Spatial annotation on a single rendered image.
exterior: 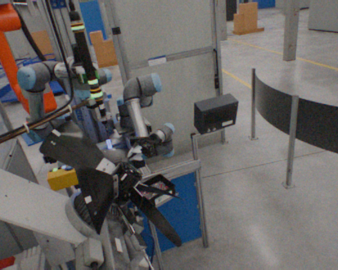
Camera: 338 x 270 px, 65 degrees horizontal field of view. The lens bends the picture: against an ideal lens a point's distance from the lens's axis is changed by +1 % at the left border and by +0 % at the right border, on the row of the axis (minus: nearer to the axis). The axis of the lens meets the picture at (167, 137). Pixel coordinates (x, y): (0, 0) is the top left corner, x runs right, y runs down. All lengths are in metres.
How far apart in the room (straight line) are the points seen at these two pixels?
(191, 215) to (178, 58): 1.77
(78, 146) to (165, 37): 2.08
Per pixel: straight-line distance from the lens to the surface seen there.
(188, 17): 3.10
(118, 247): 0.99
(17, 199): 1.11
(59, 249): 1.22
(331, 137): 2.50
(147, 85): 1.56
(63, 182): 1.61
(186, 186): 1.89
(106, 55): 10.44
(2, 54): 5.20
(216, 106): 1.64
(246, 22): 13.43
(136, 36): 2.92
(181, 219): 2.06
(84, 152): 1.14
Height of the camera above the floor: 1.84
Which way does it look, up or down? 27 degrees down
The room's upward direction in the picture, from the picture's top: 9 degrees counter-clockwise
